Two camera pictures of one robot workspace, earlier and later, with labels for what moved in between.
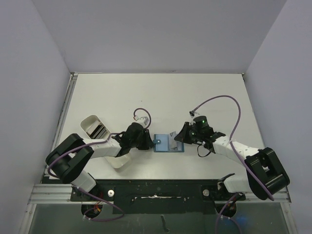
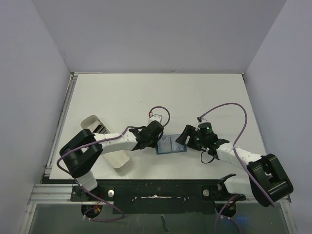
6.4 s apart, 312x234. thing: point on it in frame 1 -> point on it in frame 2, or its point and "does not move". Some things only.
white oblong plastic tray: (95, 129) does not move
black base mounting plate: (162, 196) does not move
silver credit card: (172, 144) -> (164, 144)
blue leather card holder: (161, 144) does not move
